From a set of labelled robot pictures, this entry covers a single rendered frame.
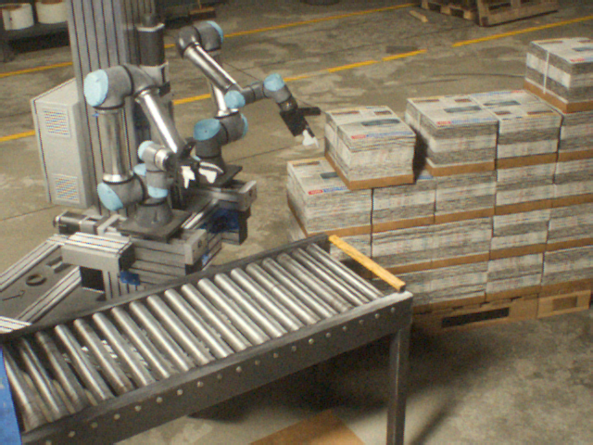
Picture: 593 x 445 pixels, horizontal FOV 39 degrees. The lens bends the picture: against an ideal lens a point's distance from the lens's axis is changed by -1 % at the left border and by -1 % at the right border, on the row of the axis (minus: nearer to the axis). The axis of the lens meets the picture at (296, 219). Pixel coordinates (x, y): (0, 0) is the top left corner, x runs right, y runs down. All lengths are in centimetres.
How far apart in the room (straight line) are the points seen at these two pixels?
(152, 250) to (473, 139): 143
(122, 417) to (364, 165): 156
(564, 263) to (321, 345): 180
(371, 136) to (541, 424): 137
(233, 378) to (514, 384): 163
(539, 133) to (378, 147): 76
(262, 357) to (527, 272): 185
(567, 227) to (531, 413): 93
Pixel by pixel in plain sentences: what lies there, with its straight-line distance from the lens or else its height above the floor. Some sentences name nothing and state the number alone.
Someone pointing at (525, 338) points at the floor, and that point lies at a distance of 412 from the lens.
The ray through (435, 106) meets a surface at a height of 107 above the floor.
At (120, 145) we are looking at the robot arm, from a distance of 310.
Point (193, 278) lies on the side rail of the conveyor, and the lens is 296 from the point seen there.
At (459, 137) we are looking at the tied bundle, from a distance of 361.
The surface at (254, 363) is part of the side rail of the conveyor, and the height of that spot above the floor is 77.
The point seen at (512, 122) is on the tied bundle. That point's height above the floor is 105.
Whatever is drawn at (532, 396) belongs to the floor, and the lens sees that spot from 378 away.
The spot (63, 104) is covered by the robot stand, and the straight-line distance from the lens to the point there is 348.
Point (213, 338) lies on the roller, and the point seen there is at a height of 80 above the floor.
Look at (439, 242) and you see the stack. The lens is 378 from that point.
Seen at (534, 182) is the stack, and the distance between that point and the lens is 388.
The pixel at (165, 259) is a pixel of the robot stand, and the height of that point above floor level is 69.
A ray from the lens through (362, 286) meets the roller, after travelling 289.
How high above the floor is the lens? 231
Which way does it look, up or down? 27 degrees down
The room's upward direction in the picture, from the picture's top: 1 degrees counter-clockwise
